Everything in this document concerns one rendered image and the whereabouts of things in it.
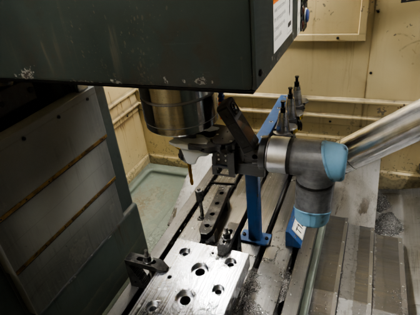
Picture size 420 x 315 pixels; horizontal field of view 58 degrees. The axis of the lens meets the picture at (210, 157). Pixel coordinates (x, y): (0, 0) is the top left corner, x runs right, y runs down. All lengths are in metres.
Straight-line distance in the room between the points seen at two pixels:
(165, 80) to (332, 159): 0.34
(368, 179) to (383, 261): 0.43
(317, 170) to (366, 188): 1.05
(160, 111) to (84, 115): 0.51
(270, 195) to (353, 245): 0.36
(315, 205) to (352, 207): 0.95
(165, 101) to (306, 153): 0.29
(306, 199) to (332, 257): 0.69
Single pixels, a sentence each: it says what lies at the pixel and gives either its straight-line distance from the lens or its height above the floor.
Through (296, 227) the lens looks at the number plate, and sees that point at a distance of 1.28.
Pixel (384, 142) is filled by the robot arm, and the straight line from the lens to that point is 0.86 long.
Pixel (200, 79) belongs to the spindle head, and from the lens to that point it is 0.63.
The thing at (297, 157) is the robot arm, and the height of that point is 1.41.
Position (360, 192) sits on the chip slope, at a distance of 1.78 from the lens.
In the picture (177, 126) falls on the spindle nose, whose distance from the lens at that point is 0.75.
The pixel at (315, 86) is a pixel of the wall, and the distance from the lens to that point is 1.80.
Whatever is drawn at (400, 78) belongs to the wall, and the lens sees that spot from 1.77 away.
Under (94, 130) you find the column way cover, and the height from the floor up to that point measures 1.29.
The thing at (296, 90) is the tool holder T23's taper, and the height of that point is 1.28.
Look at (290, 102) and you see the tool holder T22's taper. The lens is 1.30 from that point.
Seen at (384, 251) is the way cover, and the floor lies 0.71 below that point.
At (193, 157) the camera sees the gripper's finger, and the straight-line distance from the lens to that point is 0.82.
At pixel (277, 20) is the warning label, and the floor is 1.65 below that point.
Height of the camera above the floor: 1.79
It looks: 31 degrees down
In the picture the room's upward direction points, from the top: 7 degrees counter-clockwise
